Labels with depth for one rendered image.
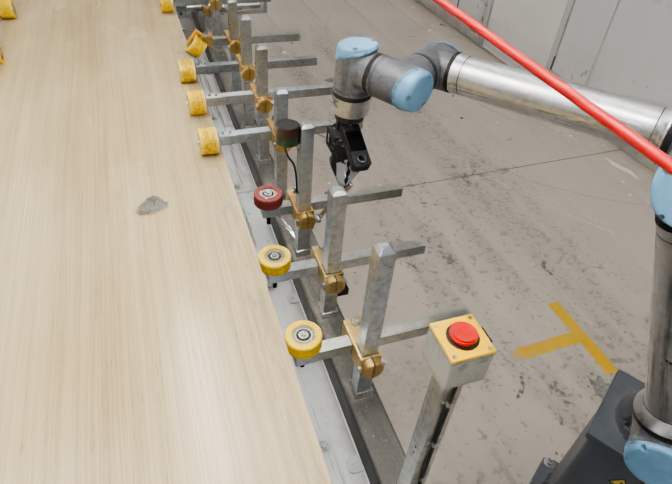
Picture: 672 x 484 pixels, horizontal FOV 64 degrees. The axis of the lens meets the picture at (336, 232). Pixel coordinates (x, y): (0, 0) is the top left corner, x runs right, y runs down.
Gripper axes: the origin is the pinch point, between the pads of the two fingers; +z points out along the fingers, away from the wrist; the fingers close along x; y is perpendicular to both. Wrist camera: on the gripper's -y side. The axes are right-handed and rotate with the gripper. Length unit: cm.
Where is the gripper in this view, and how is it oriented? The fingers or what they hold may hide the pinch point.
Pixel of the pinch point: (344, 185)
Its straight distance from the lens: 137.8
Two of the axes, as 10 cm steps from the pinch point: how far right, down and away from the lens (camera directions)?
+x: -9.4, 1.6, -2.9
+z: -0.8, 7.4, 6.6
